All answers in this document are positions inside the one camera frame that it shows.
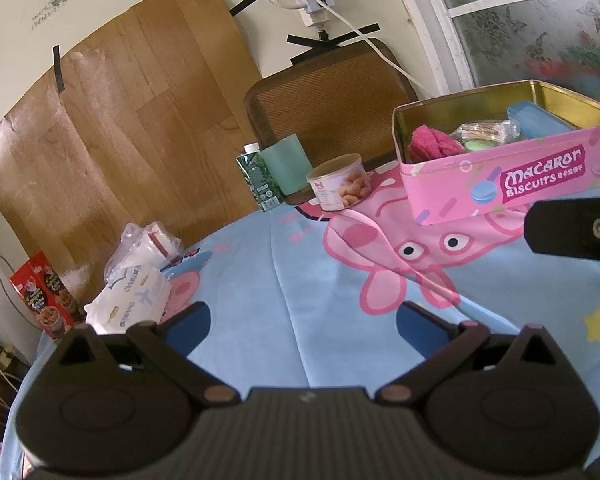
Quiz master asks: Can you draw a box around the blue plastic case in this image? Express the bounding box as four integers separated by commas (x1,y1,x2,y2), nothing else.
507,101,574,139

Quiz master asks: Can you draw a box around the blue pig print tablecloth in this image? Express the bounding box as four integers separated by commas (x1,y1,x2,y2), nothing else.
0,161,600,480

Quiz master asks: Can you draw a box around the pink macaron biscuit tin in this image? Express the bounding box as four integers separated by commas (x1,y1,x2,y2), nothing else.
392,80,600,226

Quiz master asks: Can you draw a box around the brown wood pattern sheet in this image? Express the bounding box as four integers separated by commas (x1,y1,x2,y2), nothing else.
0,0,260,304

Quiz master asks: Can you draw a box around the white frosted glass door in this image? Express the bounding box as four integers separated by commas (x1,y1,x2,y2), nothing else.
403,0,600,101

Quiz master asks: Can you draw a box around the pink knitted cloth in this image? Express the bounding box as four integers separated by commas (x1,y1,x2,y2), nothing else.
407,125,466,162

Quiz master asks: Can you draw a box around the green drink carton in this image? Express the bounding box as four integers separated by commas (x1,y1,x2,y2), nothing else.
236,143,284,212

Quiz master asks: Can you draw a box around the pink white snack can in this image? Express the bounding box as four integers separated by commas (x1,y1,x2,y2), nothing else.
306,154,372,212

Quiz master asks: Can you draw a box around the black thin cable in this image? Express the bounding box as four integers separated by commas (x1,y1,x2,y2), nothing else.
0,238,44,334

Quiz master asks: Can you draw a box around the large white tissue pack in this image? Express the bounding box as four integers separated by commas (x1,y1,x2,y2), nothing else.
84,264,171,335

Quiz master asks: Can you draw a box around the white cable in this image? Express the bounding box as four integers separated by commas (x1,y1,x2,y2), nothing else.
291,0,434,99

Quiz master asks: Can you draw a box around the red cereal box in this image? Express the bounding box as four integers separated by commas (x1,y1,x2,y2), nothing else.
9,252,83,340

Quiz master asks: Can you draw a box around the teal plastic cup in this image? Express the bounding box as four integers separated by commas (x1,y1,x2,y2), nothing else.
261,134,313,196

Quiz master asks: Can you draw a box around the light green cloth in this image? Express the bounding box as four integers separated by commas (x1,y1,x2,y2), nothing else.
463,139,501,153

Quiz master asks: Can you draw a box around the clear bag of cotton pads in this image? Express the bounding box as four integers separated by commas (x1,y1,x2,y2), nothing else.
104,221,183,282

